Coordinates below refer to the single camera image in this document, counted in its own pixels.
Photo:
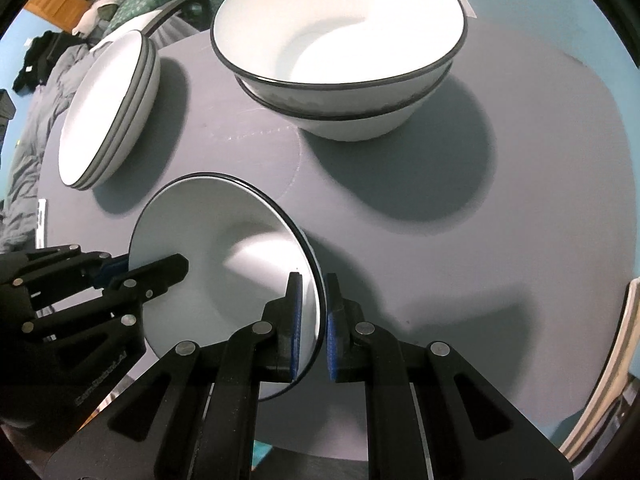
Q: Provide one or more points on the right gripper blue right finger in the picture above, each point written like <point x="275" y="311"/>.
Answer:
<point x="342" y="353"/>

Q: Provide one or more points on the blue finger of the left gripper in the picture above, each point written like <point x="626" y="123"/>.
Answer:
<point x="147" y="282"/>
<point x="112" y="267"/>

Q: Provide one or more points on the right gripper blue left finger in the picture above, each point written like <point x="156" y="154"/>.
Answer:
<point x="287" y="315"/>

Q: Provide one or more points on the white bowl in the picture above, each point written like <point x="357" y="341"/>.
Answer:
<point x="338" y="57"/>
<point x="241" y="247"/>
<point x="355" y="128"/>

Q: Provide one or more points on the white plate front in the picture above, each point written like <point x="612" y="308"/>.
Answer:
<point x="129" y="47"/>

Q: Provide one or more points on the white plate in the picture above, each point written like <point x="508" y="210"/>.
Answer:
<point x="129" y="47"/>
<point x="96" y="104"/>
<point x="131" y="126"/>

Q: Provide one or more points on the white plate back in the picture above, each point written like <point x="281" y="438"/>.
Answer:
<point x="131" y="126"/>

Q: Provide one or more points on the grey quilted duvet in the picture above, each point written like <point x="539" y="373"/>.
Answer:
<point x="19" y="209"/>

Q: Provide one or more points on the white bowl back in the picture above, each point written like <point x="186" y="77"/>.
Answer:
<point x="355" y="128"/>

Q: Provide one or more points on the black clothes pile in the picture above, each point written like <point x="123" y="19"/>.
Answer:
<point x="40" y="58"/>

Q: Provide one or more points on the black office chair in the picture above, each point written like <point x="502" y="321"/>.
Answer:
<point x="196" y="13"/>

